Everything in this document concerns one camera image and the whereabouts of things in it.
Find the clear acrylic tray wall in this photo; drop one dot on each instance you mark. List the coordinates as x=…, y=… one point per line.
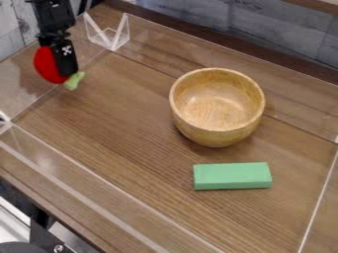
x=98, y=159

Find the black metal stand base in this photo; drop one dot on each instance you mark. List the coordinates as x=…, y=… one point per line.
x=21, y=238

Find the red plush strawberry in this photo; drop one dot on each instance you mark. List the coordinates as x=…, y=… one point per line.
x=44, y=65

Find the green rectangular block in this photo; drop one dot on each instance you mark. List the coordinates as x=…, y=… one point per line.
x=249, y=175

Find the light wooden bowl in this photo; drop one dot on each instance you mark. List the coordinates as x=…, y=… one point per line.
x=216, y=106

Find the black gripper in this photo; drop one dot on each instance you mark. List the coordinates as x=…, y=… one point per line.
x=54, y=19

